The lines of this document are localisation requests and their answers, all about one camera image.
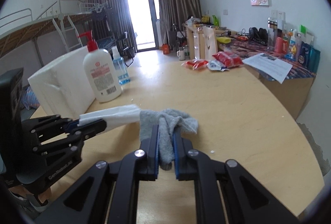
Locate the glass balcony door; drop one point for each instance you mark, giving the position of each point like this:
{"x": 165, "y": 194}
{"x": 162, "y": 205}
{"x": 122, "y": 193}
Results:
{"x": 145, "y": 16}

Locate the red can container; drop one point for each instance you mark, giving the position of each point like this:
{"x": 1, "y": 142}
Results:
{"x": 281, "y": 46}

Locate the grey towel cloth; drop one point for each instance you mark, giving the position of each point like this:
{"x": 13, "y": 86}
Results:
{"x": 167, "y": 120}

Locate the light wooden desk with drawers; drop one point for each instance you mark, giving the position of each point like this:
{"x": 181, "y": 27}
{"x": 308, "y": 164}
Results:
{"x": 196, "y": 41}

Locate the left brown curtain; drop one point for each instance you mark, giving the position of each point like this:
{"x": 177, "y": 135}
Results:
{"x": 120, "y": 18}

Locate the black headphones bag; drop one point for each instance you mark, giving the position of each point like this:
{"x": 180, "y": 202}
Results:
{"x": 258, "y": 35}

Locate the clear blue spray bottle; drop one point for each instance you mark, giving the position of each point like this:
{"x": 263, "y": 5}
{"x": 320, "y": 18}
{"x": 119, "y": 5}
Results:
{"x": 120, "y": 66}

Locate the white thermos kettle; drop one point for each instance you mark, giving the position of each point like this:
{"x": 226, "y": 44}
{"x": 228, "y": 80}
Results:
{"x": 181, "y": 54}

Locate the steel thermos bottle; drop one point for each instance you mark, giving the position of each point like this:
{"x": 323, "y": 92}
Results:
{"x": 272, "y": 33}

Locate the white snack packet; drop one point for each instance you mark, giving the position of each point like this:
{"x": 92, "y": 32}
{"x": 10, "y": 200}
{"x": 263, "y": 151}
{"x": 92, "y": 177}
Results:
{"x": 215, "y": 65}

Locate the yellow object on desk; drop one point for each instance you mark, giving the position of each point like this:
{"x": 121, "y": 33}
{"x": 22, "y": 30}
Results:
{"x": 223, "y": 40}

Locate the printed paper sheet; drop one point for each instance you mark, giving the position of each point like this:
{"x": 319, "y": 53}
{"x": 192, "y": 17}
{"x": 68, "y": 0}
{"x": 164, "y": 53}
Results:
{"x": 272, "y": 66}

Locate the large red snack packet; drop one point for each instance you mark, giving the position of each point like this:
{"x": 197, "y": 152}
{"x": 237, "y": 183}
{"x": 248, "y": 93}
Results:
{"x": 228, "y": 59}

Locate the white cloth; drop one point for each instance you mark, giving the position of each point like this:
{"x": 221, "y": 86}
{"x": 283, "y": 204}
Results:
{"x": 114, "y": 117}

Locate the black folding chair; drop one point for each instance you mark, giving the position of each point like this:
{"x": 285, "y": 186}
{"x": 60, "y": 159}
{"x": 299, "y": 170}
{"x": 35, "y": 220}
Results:
{"x": 124, "y": 50}

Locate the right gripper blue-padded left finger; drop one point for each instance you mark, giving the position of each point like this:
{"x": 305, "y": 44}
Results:
{"x": 107, "y": 192}

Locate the orange bag on floor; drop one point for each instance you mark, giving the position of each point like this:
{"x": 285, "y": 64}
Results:
{"x": 165, "y": 49}

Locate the patterned desk cloth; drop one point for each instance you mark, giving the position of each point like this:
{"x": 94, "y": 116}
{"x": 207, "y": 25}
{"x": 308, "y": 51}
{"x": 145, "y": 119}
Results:
{"x": 246, "y": 49}

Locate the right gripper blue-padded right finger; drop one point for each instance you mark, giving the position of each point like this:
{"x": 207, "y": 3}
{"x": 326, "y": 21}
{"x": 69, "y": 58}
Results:
{"x": 225, "y": 192}

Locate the blue shampoo bottle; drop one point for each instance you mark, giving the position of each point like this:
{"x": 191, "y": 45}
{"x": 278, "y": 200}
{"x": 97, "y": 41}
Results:
{"x": 304, "y": 55}

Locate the metal bunk bed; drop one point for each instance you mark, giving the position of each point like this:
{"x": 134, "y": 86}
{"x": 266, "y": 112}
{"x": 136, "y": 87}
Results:
{"x": 20, "y": 27}

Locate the hanging dark clothes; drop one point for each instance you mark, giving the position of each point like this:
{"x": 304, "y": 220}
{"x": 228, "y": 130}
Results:
{"x": 101, "y": 20}

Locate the white lotion pump bottle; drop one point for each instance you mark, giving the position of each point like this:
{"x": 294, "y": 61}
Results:
{"x": 100, "y": 71}

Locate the white styrofoam box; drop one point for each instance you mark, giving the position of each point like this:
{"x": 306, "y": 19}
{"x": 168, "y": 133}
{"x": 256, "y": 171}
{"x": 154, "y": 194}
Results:
{"x": 62, "y": 87}

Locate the wooden smiley face chair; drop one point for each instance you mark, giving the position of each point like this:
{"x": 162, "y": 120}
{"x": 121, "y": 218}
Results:
{"x": 211, "y": 46}

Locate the green snack bag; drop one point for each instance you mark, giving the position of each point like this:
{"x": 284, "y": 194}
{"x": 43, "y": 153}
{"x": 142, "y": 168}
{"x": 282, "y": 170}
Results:
{"x": 215, "y": 21}

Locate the blue plaid quilt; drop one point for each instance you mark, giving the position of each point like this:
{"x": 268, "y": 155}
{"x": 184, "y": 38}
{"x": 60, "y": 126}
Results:
{"x": 29, "y": 99}

